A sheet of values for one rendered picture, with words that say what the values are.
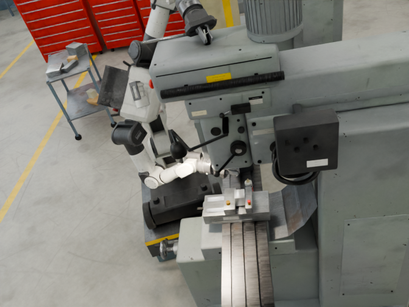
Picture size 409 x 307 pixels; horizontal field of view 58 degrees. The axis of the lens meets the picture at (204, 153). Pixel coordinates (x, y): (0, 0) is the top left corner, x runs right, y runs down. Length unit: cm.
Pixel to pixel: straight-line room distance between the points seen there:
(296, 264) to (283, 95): 108
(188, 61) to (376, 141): 75
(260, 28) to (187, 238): 135
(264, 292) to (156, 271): 146
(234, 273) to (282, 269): 47
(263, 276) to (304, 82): 89
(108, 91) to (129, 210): 187
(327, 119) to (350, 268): 110
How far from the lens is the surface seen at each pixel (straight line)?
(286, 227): 200
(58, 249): 363
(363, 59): 147
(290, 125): 121
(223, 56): 133
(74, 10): 670
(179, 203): 261
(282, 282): 234
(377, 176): 164
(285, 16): 131
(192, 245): 220
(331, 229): 184
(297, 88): 143
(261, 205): 195
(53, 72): 450
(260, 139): 154
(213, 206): 199
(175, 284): 296
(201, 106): 143
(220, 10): 322
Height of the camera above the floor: 246
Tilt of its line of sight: 40 degrees down
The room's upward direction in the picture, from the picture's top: 15 degrees counter-clockwise
